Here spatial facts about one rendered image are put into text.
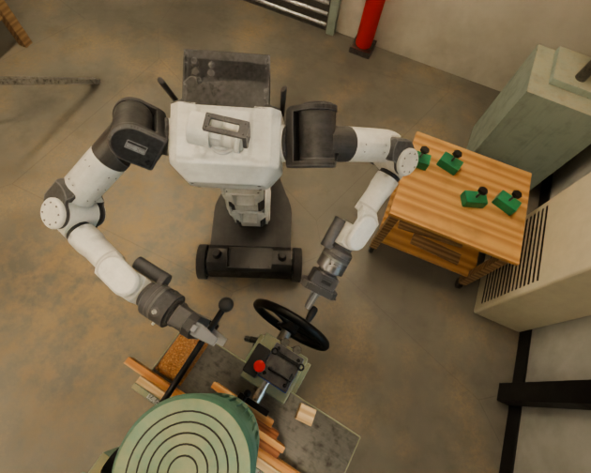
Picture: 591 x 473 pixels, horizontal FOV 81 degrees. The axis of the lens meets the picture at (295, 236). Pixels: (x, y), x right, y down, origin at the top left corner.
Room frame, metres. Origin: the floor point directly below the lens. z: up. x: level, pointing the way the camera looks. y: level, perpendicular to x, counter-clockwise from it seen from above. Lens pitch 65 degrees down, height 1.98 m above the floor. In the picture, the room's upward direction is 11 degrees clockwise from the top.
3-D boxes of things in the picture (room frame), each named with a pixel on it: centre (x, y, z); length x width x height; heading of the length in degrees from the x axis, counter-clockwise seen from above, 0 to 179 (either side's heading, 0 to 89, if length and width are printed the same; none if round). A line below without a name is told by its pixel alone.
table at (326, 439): (-0.01, 0.02, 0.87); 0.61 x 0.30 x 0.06; 69
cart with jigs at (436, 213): (1.09, -0.81, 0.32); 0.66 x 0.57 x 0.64; 77
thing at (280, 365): (0.07, -0.01, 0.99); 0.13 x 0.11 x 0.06; 69
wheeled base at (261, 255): (0.88, 0.26, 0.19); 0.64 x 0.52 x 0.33; 9
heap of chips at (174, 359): (0.06, 0.26, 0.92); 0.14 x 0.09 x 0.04; 159
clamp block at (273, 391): (0.07, -0.01, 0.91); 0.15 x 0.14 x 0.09; 69
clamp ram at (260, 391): (-0.01, 0.02, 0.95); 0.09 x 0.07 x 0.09; 69
